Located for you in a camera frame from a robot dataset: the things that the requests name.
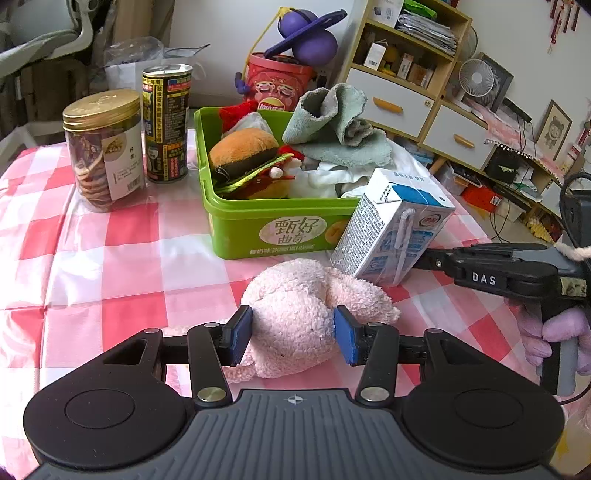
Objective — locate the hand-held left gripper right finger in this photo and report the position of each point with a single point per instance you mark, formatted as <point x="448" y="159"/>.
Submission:
<point x="346" y="334"/>

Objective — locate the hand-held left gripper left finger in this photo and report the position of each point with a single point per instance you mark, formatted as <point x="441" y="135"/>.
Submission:
<point x="240" y="334"/>

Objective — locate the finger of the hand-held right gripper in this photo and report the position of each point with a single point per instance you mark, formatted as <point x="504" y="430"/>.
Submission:
<point x="436" y="262"/>

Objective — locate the pink plush toy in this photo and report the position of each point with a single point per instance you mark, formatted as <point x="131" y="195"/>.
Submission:
<point x="291" y="318"/>

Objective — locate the blue white milk carton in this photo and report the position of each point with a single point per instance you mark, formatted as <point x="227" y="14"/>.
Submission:
<point x="383" y="230"/>

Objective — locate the green plastic box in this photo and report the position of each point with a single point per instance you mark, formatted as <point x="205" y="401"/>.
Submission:
<point x="240" y="230"/>

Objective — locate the white cloth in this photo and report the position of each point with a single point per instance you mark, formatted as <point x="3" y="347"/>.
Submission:
<point x="323" y="177"/>

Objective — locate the grey-green towel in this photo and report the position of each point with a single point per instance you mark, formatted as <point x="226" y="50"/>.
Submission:
<point x="337" y="120"/>

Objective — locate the burger plush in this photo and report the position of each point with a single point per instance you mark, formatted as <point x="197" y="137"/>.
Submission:
<point x="244" y="147"/>

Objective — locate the red santa plush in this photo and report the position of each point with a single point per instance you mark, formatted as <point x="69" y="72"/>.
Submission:
<point x="235" y="115"/>

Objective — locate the person's right hand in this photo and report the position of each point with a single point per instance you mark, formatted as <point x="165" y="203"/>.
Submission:
<point x="565" y="325"/>

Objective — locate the red cardboard box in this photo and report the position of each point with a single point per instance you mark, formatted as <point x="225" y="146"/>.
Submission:
<point x="480" y="196"/>

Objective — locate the blue-lidded storage box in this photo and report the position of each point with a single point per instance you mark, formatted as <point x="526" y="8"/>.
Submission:
<point x="422" y="154"/>

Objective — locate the black box with white print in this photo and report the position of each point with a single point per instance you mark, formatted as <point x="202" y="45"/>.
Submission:
<point x="502" y="166"/>

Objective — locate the pink cloth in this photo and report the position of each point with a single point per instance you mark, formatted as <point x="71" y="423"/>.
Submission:
<point x="503" y="129"/>

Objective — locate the wooden white drawer cabinet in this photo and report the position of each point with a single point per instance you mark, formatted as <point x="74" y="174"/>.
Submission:
<point x="397" y="110"/>

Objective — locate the pink checkered tablecloth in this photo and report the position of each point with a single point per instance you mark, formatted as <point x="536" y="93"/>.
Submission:
<point x="92" y="277"/>

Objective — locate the white desk fan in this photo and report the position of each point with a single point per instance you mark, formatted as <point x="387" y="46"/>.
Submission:
<point x="473" y="78"/>

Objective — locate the brown small box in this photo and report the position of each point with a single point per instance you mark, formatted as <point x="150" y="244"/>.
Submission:
<point x="421" y="74"/>

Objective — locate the yellow toy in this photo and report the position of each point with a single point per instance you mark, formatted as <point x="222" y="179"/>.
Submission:
<point x="392" y="60"/>

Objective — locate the white small box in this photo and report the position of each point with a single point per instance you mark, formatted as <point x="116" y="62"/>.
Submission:
<point x="375" y="55"/>

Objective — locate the gold-lidded cookie jar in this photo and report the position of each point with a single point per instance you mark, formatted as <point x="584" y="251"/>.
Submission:
<point x="92" y="161"/>

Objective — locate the tall black yellow can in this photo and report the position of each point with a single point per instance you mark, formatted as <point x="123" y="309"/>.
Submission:
<point x="166" y="115"/>

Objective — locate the stack of papers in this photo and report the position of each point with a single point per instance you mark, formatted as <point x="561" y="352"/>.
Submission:
<point x="425" y="30"/>

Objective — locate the red snack bucket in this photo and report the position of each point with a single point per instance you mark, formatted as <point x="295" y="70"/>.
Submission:
<point x="272" y="78"/>

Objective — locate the purple bouncing ball toy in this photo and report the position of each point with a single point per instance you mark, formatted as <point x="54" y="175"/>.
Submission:
<point x="314" y="44"/>

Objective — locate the red wind chime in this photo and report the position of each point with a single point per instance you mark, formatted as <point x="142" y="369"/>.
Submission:
<point x="565" y="21"/>

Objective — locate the white paper bag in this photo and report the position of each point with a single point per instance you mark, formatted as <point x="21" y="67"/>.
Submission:
<point x="120" y="74"/>

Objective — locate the white office chair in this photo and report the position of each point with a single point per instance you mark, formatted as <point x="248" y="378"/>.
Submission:
<point x="41" y="27"/>

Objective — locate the bear picture frame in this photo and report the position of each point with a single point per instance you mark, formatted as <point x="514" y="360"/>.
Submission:
<point x="554" y="129"/>

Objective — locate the dark picture frame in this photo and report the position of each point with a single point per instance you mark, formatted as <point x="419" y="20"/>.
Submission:
<point x="503" y="76"/>

